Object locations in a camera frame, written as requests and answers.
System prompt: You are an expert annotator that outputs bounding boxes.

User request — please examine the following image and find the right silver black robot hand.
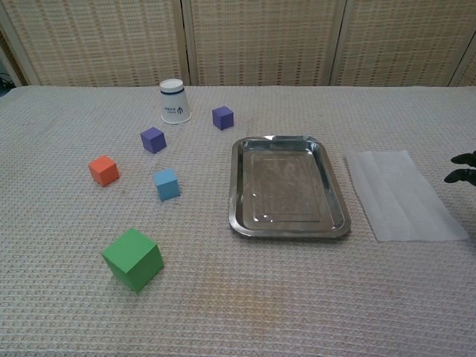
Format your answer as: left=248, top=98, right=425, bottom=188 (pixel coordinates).
left=444, top=149, right=476, bottom=184

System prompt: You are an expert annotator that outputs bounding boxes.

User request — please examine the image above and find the translucent white paper sheet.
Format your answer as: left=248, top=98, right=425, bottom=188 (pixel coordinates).
left=345, top=149, right=470, bottom=242

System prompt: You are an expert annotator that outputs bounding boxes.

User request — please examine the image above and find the stainless steel tray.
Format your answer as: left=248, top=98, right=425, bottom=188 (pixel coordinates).
left=227, top=135, right=352, bottom=239

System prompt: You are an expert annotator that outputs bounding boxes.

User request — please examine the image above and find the woven bamboo screen panel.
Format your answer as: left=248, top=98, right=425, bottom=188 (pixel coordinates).
left=181, top=0, right=347, bottom=88
left=329, top=0, right=476, bottom=88
left=0, top=0, right=191, bottom=88
left=0, top=25, right=30, bottom=89

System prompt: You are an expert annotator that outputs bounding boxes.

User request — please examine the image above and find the purple foam cube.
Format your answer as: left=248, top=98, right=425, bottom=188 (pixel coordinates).
left=211, top=106, right=235, bottom=132
left=140, top=126, right=167, bottom=155

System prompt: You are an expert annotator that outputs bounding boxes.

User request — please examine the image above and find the beige woven tablecloth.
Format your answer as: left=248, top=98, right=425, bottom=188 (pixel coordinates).
left=0, top=85, right=476, bottom=357

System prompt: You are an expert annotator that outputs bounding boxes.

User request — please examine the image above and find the light blue foam cube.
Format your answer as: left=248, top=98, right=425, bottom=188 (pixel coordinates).
left=153, top=168, right=182, bottom=202

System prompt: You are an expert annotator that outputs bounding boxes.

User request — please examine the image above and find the white paper cup blue print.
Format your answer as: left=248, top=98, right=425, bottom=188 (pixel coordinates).
left=159, top=78, right=193, bottom=125

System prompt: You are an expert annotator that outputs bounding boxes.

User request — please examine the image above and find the large green foam cube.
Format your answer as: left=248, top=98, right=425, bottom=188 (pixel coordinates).
left=100, top=227, right=165, bottom=295

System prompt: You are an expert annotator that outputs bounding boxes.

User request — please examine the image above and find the orange foam cube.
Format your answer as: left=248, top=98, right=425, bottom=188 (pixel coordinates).
left=88, top=155, right=120, bottom=187

